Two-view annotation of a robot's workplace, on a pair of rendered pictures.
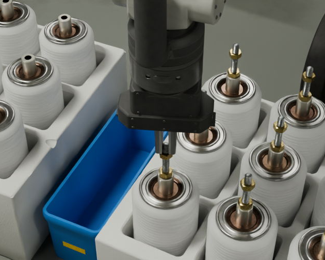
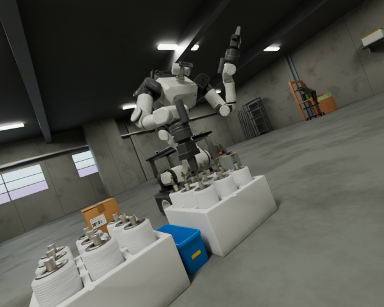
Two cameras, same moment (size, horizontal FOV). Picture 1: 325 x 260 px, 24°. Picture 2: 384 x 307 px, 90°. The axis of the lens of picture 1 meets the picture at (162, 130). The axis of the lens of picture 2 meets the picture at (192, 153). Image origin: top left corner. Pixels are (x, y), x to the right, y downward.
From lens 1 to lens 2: 1.01 m
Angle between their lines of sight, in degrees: 70
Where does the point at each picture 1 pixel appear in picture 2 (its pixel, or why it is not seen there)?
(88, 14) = not seen: hidden behind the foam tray
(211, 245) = (225, 186)
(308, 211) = not seen: hidden behind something
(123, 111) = (185, 152)
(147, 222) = (210, 193)
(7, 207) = (171, 244)
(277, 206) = not seen: hidden behind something
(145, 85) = (187, 135)
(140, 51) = (185, 116)
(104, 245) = (210, 212)
